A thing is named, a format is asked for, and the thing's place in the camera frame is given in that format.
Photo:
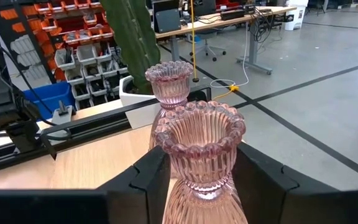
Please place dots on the white metal mounting bracket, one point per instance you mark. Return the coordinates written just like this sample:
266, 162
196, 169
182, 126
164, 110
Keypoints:
61, 116

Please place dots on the black box on desk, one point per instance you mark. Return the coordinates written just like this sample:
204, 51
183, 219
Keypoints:
232, 14

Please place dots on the wooden office desk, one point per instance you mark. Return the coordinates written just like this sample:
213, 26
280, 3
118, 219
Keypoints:
216, 21

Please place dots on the pink glass candlestick holder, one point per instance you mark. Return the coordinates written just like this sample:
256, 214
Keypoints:
202, 161
169, 84

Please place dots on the dark computer monitor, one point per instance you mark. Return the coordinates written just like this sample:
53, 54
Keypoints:
166, 18
204, 7

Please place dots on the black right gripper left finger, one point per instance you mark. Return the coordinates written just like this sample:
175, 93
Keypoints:
141, 193

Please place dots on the blue plastic bin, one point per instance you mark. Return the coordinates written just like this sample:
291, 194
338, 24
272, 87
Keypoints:
50, 95

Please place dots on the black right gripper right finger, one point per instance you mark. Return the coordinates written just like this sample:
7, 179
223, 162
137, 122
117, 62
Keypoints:
266, 193

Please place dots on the orange grey parts bin rack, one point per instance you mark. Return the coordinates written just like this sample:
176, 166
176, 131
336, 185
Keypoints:
73, 46

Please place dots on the grey office chair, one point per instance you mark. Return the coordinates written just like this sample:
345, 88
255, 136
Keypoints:
207, 46

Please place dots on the white trash bin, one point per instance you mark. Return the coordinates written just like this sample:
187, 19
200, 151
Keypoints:
295, 15

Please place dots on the black aluminium rig frame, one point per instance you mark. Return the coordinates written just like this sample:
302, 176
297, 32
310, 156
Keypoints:
82, 132

